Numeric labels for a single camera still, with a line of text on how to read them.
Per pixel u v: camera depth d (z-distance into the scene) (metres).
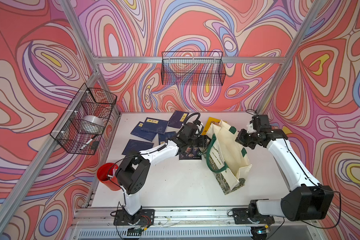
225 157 0.89
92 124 0.70
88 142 0.72
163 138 1.01
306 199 0.40
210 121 1.13
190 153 0.96
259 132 0.62
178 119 1.14
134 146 1.01
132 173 0.47
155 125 1.11
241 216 0.73
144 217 0.72
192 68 0.96
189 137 0.68
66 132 0.66
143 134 1.06
